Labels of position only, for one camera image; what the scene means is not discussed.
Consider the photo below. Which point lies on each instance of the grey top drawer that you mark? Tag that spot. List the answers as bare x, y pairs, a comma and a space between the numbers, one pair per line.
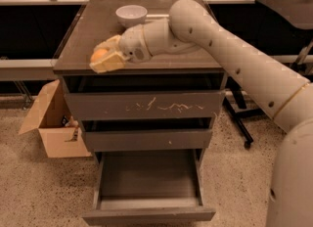
118, 97

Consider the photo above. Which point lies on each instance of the grey open bottom drawer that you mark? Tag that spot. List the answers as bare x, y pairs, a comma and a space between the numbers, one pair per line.
148, 187

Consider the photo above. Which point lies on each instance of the orange fruit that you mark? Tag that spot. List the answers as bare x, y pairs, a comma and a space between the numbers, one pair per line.
98, 54

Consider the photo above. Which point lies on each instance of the white ceramic bowl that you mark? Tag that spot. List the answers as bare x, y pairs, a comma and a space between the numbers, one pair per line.
131, 15

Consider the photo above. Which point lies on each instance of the grey drawer cabinet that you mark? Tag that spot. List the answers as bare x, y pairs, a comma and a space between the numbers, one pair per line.
98, 22

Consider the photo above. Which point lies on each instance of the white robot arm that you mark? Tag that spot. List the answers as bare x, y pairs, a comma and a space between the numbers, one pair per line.
283, 94

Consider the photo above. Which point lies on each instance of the open cardboard box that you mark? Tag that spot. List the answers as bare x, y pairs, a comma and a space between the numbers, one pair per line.
50, 116

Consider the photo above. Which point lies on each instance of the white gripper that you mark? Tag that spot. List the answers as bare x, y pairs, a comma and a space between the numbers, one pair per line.
132, 44

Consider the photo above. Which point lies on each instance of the grey middle drawer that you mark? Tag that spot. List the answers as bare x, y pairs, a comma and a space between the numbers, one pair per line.
147, 134

